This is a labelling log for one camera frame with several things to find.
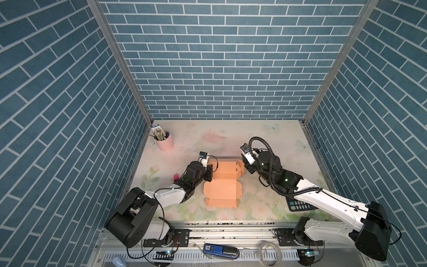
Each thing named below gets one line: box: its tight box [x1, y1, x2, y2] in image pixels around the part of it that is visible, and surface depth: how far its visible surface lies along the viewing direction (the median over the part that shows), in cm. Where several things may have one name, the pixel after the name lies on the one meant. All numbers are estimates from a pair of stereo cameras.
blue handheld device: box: [202, 243, 240, 260], surface depth 69 cm
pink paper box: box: [203, 159, 246, 209], surface depth 87 cm
